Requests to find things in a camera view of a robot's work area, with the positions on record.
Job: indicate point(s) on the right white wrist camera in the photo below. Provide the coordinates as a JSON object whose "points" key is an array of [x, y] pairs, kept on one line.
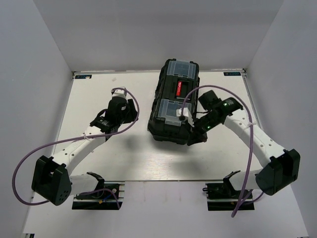
{"points": [[185, 115]]}

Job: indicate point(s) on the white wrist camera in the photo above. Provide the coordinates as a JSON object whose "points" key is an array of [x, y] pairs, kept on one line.
{"points": [[185, 115], [119, 92]]}

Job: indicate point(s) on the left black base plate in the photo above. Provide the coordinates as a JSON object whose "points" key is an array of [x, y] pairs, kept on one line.
{"points": [[103, 200]]}

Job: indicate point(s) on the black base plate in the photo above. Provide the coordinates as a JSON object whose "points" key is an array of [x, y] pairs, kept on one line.
{"points": [[103, 200], [220, 198]]}

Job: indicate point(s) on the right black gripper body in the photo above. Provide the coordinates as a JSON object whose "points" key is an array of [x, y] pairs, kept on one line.
{"points": [[203, 125]]}

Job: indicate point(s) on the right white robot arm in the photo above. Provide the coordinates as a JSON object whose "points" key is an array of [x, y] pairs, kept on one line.
{"points": [[279, 167]]}

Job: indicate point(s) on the black plastic toolbox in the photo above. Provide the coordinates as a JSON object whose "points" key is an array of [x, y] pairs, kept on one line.
{"points": [[176, 79]]}

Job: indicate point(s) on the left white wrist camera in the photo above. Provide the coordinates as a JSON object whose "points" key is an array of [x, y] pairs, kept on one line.
{"points": [[119, 92]]}

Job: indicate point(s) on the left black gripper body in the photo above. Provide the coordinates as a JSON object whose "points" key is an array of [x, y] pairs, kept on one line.
{"points": [[130, 115]]}

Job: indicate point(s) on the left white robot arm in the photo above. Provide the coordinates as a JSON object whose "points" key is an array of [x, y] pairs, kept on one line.
{"points": [[53, 178]]}

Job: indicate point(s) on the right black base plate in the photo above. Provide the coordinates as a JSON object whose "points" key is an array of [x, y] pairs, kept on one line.
{"points": [[220, 198]]}

